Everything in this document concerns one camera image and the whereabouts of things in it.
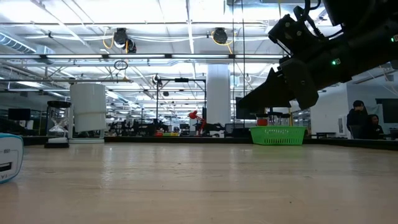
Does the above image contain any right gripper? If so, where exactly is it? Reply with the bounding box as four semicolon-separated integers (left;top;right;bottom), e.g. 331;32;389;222
238;52;331;110

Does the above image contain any black monitor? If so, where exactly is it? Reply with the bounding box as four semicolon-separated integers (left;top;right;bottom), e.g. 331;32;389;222
235;96;265;121
7;108;32;121

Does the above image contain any green plastic basket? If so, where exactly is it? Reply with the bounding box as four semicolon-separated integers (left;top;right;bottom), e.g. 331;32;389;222
249;126;307;146

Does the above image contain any white square pillar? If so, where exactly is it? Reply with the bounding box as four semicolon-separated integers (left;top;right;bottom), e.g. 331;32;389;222
206;63;231;125

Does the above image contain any person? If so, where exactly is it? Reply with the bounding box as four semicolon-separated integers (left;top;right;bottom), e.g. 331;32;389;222
346;100;371;140
368;114;386;140

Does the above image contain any long ceiling light bar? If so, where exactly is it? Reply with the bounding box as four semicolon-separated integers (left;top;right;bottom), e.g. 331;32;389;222
0;53;285;62

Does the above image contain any white cylindrical container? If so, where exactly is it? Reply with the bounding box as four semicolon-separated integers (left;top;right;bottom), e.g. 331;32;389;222
68;83;108;144

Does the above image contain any white sand hourglass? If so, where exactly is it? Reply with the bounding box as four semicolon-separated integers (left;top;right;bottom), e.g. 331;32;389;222
44;100;72;149

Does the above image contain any blue white USB charger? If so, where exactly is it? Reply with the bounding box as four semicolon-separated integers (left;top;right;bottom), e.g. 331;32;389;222
0;133;25;184

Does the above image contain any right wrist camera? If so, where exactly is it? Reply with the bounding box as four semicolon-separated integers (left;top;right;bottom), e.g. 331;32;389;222
267;14;315;55

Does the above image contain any black ceiling cable reel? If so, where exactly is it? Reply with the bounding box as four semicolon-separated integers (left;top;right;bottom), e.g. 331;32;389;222
212;27;229;45
112;27;137;54

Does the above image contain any black background gantry frame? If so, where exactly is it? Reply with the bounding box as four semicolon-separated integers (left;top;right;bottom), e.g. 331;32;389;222
156;78;206;125

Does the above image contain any black aluminium table frame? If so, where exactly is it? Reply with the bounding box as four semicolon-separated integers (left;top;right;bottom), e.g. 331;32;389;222
21;136;398;151

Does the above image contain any dark wall screen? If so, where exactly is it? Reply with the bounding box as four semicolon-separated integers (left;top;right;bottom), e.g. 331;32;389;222
375;98;398;124

